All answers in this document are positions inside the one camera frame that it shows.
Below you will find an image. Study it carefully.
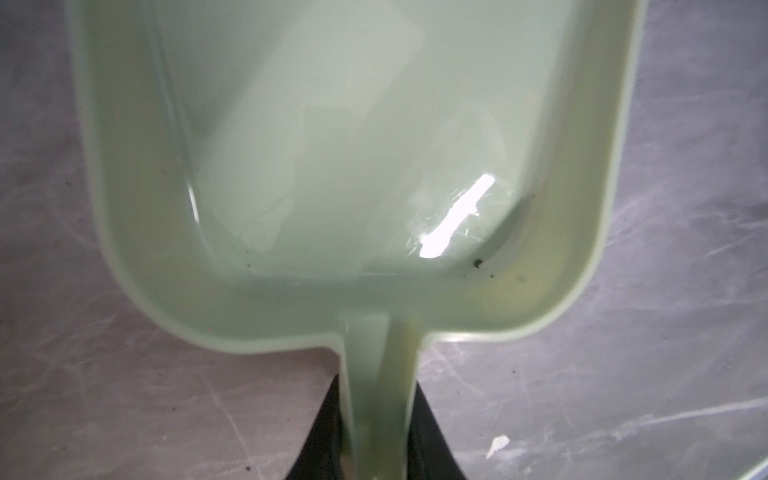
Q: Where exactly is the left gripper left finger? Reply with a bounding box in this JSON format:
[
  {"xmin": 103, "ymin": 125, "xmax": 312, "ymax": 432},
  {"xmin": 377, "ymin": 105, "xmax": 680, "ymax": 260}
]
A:
[{"xmin": 285, "ymin": 376, "xmax": 342, "ymax": 480}]

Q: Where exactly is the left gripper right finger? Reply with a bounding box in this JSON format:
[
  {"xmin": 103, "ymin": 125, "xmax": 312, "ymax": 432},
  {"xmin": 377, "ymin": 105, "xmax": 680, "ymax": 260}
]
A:
[{"xmin": 409, "ymin": 384, "xmax": 466, "ymax": 480}]

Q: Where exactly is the green plastic dustpan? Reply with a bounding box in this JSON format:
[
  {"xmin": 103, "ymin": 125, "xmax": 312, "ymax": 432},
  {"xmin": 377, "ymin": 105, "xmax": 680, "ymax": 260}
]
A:
[{"xmin": 64, "ymin": 1, "xmax": 647, "ymax": 479}]

